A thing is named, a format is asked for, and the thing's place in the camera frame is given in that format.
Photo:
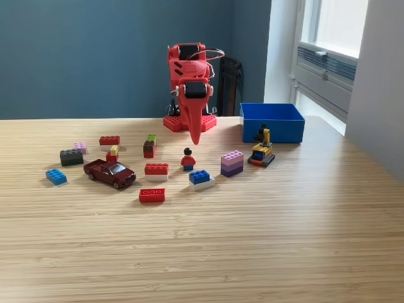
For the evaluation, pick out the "toy figure red shirt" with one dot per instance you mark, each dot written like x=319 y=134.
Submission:
x=188 y=161

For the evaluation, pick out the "blue on white brick stack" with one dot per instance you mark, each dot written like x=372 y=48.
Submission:
x=199 y=177

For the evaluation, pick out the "small red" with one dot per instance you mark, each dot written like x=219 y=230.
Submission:
x=109 y=141

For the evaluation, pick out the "light blue brick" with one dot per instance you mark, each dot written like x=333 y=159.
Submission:
x=56 y=176

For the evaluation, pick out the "green brown red brick stack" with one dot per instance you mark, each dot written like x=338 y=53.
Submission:
x=149 y=148

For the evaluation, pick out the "dark red toy car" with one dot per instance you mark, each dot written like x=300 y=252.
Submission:
x=107 y=173

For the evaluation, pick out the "white framed window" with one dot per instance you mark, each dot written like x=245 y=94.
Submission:
x=341 y=25

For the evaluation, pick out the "yellow red white brick stack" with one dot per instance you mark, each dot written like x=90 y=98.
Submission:
x=112 y=154

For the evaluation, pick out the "yellow toy digger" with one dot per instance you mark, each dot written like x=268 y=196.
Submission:
x=260 y=154

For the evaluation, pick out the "blue plastic bin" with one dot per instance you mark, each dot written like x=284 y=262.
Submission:
x=277 y=131

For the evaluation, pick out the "black brick stack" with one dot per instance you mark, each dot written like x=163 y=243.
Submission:
x=71 y=157

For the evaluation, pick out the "black chair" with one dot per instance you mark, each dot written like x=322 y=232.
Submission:
x=232 y=82

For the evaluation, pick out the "pink and purple brick stack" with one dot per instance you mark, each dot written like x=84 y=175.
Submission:
x=232 y=165

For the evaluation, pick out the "grey window vent unit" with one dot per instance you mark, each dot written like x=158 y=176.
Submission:
x=331 y=85

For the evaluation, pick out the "red brick with circles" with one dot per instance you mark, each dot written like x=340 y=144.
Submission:
x=151 y=196

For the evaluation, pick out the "wide red on white bricks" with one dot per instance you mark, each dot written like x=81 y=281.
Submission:
x=156 y=170

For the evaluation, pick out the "black table clamp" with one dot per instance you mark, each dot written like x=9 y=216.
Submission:
x=173 y=109

